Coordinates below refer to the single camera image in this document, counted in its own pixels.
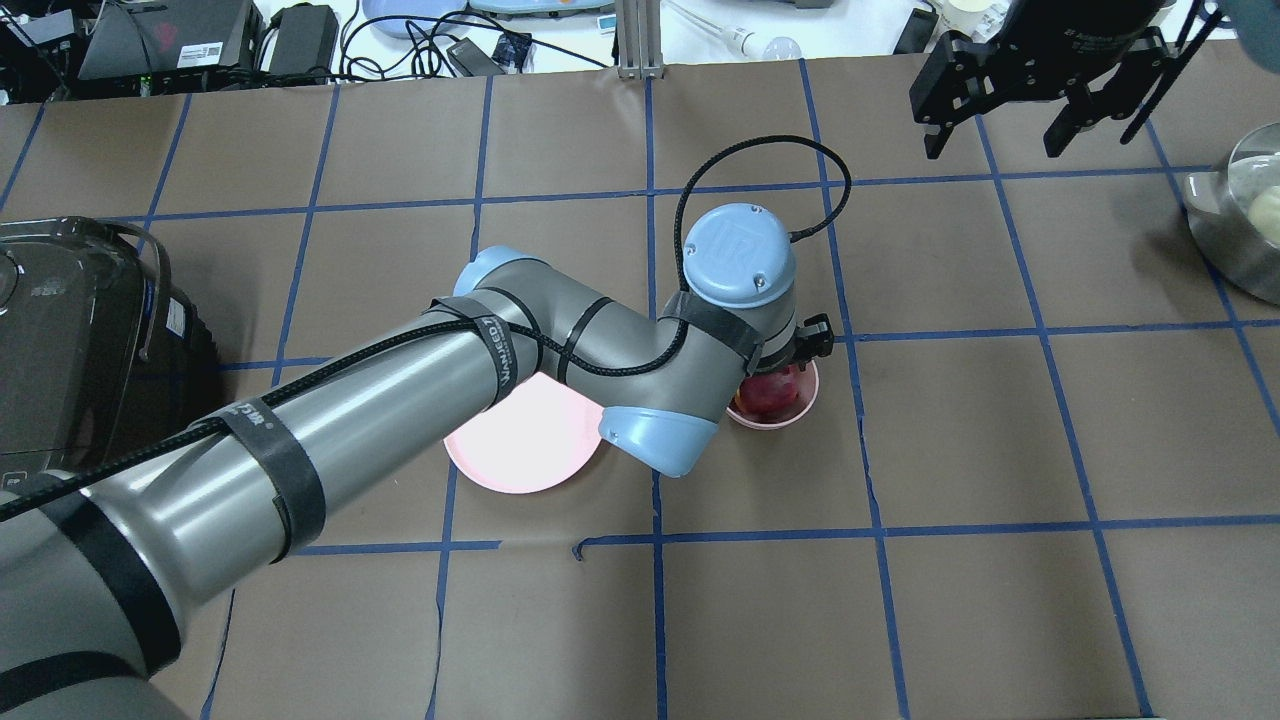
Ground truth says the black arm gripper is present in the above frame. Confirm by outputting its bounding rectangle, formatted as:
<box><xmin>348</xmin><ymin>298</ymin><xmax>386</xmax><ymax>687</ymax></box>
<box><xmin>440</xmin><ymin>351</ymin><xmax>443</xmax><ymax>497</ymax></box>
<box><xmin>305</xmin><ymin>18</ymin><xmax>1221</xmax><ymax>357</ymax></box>
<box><xmin>909</xmin><ymin>1</ymin><xmax>1196</xmax><ymax>160</ymax></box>

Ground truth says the red apple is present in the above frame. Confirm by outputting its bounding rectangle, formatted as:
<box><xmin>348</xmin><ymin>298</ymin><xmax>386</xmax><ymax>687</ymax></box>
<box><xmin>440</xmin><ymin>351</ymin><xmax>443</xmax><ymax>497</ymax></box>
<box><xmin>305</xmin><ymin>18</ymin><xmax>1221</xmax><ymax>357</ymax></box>
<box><xmin>733</xmin><ymin>366</ymin><xmax>801</xmax><ymax>421</ymax></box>

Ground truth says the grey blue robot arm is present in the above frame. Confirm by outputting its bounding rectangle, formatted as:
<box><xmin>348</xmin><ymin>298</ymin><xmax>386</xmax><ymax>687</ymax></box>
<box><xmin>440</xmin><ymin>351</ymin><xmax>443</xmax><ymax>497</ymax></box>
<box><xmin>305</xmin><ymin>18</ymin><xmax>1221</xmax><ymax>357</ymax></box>
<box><xmin>3</xmin><ymin>247</ymin><xmax>1157</xmax><ymax>719</ymax></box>

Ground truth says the small pink bowl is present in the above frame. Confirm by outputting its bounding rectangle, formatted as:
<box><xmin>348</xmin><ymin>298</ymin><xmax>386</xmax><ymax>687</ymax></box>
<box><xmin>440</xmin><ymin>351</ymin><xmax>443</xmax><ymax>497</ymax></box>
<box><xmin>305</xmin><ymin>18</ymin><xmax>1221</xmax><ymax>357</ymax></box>
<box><xmin>726</xmin><ymin>363</ymin><xmax>820</xmax><ymax>430</ymax></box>

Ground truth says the pink plate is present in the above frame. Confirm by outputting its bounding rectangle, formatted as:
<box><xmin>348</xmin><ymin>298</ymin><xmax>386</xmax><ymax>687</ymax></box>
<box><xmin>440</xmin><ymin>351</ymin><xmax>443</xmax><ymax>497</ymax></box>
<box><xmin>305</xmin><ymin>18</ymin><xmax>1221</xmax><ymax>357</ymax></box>
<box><xmin>444</xmin><ymin>372</ymin><xmax>604</xmax><ymax>495</ymax></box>

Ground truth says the blue plastic plate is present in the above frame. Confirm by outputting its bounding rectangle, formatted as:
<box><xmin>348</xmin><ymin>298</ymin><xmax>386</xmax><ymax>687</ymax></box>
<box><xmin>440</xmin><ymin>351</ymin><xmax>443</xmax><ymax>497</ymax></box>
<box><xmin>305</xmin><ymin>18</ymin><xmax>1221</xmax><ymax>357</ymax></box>
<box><xmin>361</xmin><ymin>0</ymin><xmax>468</xmax><ymax>40</ymax></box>

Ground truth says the white round bun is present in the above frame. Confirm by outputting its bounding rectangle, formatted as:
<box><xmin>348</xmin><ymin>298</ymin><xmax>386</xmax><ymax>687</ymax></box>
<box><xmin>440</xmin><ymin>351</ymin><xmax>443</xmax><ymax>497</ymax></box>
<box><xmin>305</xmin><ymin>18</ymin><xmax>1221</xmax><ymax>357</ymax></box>
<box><xmin>1247</xmin><ymin>184</ymin><xmax>1280</xmax><ymax>249</ymax></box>

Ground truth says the black power adapter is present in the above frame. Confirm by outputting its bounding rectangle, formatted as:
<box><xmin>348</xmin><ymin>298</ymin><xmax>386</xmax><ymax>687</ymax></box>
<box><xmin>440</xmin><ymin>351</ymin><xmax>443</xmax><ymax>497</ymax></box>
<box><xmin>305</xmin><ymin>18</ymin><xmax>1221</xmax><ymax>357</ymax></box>
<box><xmin>266</xmin><ymin>3</ymin><xmax>338</xmax><ymax>85</ymax></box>

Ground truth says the black laptop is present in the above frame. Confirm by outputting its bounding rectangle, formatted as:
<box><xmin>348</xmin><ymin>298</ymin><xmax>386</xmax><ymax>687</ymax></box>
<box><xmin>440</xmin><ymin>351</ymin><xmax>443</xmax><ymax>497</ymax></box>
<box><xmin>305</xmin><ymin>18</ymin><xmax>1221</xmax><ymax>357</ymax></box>
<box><xmin>77</xmin><ymin>1</ymin><xmax>264</xmax><ymax>82</ymax></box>

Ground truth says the black rice cooker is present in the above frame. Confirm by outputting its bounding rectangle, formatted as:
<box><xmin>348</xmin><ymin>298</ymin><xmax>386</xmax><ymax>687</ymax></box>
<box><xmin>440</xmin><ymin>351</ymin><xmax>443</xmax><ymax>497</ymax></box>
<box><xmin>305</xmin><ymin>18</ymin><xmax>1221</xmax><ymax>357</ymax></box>
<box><xmin>1</xmin><ymin>217</ymin><xmax>224</xmax><ymax>496</ymax></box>

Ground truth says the steel pot with handles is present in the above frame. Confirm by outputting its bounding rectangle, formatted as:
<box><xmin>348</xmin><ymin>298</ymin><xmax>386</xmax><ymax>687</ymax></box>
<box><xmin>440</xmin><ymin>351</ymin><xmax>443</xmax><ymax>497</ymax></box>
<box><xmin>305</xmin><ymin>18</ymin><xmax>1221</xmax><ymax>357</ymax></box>
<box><xmin>1181</xmin><ymin>122</ymin><xmax>1279</xmax><ymax>306</ymax></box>

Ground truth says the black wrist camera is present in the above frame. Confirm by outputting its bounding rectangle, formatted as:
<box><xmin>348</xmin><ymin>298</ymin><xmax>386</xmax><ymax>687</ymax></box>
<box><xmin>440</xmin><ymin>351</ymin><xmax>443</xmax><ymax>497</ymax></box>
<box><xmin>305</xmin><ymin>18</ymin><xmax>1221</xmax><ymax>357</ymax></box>
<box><xmin>790</xmin><ymin>313</ymin><xmax>835</xmax><ymax>366</ymax></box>

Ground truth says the aluminium frame post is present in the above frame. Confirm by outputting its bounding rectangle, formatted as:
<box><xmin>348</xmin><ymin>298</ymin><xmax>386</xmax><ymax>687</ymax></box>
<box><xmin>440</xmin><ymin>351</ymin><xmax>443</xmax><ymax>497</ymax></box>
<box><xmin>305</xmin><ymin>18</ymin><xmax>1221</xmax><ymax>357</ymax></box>
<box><xmin>613</xmin><ymin>1</ymin><xmax>666</xmax><ymax>79</ymax></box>

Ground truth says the black camera cable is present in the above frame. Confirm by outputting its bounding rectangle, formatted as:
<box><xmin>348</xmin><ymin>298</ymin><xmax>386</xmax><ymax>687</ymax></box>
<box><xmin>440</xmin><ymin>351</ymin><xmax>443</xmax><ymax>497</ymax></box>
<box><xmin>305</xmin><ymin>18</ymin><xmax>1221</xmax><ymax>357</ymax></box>
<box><xmin>0</xmin><ymin>135</ymin><xmax>852</xmax><ymax>521</ymax></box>

